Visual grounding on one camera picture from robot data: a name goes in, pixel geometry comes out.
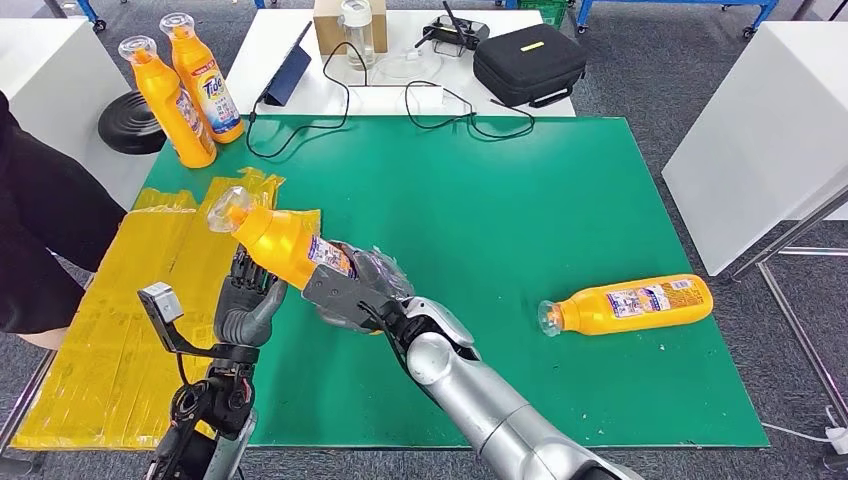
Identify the person's hand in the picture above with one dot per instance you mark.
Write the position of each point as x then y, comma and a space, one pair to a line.
45, 339

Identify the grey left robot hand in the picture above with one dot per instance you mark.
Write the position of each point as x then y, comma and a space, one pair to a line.
242, 318

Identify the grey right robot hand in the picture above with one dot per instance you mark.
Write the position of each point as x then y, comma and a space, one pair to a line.
384, 281

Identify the orange detergent bottle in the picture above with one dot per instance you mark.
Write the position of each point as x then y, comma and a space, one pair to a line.
166, 99
218, 106
278, 245
596, 314

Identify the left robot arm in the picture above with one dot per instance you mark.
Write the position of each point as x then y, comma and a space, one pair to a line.
218, 404

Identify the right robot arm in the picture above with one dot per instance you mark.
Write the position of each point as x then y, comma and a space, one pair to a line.
477, 397

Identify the clear plastic water bottle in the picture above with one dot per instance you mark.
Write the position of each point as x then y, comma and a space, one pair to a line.
358, 36

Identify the yellow tape sheet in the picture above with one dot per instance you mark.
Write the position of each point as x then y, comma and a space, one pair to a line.
99, 371

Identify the person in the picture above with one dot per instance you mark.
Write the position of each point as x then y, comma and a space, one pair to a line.
46, 232

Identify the green table mat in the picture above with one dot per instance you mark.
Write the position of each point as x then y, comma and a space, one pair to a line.
464, 199

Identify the white power adapter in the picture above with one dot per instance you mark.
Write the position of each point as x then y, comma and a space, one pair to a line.
395, 98

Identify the black round ribbed disc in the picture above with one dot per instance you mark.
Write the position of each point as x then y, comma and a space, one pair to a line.
129, 126

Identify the dark blue tablet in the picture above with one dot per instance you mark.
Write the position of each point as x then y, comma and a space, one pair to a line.
288, 73

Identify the white table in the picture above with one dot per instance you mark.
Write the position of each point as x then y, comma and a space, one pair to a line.
242, 79

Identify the cardboard box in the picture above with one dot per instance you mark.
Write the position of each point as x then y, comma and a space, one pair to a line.
326, 30

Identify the black carrying case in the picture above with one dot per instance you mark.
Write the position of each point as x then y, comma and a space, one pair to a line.
528, 64

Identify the black remote controller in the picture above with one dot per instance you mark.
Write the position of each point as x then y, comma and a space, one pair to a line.
460, 30

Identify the green crate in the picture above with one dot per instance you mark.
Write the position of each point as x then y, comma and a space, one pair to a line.
541, 3

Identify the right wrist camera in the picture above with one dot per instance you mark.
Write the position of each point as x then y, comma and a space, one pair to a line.
338, 298

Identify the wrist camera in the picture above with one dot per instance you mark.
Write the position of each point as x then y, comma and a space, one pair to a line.
338, 298
159, 301

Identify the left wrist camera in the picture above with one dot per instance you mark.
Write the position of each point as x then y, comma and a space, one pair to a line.
159, 301

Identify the blue metal cart frame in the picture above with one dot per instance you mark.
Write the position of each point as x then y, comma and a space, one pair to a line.
581, 14
86, 10

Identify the grey metal table frame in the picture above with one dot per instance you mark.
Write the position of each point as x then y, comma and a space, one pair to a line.
802, 341

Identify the white wall plug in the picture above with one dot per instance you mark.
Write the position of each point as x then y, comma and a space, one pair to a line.
836, 439

